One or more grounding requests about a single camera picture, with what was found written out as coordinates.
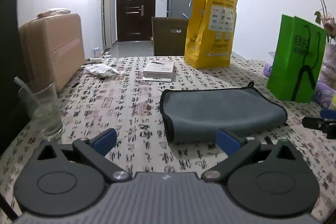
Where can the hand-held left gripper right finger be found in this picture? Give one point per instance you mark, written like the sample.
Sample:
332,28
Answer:
227,141

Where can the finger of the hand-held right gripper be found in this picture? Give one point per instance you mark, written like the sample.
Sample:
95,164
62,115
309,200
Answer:
328,112
315,123

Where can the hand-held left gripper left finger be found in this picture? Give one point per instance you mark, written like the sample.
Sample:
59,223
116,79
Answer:
106,140

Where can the grey towel with black edging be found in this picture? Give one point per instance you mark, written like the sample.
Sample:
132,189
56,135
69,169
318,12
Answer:
223,111

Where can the purple tissue packet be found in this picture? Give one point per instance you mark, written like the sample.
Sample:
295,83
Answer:
268,69
325,94

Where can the calligraphy printed tablecloth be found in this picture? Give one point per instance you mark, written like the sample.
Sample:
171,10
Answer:
126,113

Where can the pale plastic flower wrap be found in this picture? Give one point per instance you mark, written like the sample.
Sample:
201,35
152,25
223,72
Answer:
329,64

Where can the clear drinking glass with straw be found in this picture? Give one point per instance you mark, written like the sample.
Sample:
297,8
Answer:
46,113

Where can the green paper bag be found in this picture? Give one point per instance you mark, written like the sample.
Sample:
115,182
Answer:
294,56

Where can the crumpled white paper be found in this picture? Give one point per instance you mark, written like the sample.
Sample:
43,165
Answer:
101,70

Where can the white power strip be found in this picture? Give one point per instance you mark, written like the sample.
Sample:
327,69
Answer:
95,59

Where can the white flat box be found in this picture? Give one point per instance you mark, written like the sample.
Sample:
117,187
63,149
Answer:
159,70

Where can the small cup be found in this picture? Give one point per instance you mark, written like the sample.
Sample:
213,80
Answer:
96,51

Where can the beige hard case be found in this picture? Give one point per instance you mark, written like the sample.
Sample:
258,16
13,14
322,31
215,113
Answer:
55,45

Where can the yellow paper bag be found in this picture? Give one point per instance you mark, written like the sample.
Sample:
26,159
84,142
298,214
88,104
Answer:
210,32

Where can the dark brown door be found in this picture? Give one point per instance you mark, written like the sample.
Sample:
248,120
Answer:
131,19

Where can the black monitor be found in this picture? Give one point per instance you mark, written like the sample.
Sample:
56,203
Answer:
9,61

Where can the pink item on case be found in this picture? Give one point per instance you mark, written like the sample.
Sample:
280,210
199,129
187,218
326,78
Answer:
53,12

